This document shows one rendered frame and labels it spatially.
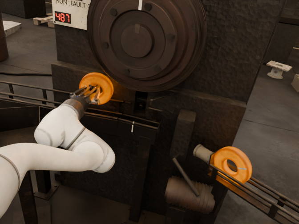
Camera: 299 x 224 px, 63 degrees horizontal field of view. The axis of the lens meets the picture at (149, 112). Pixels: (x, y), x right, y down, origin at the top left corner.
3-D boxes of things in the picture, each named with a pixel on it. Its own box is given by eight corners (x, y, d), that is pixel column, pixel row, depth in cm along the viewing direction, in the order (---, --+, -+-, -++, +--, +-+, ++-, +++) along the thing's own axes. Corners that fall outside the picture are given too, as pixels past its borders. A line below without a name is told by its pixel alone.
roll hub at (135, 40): (103, 66, 99) (106, -10, 85) (170, 81, 95) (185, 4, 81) (98, 70, 95) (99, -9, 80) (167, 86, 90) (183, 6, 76)
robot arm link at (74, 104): (78, 127, 93) (86, 119, 98) (78, 108, 88) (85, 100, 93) (57, 122, 95) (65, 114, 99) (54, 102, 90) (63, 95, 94)
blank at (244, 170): (222, 179, 106) (218, 182, 104) (214, 145, 104) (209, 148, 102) (256, 185, 93) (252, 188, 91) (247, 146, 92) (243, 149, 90)
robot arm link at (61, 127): (50, 114, 93) (77, 136, 96) (22, 139, 81) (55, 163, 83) (62, 98, 87) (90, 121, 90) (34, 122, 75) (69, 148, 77)
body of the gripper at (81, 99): (65, 113, 99) (76, 102, 106) (85, 118, 98) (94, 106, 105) (64, 97, 95) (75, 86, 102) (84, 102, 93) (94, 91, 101)
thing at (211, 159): (216, 168, 109) (220, 148, 105) (217, 168, 109) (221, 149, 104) (206, 174, 105) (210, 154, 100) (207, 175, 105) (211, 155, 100)
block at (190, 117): (171, 146, 127) (180, 106, 115) (186, 150, 126) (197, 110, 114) (167, 158, 118) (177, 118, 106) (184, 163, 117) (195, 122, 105)
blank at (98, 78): (76, 74, 112) (74, 77, 109) (108, 70, 110) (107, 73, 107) (86, 102, 120) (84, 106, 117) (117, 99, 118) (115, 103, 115)
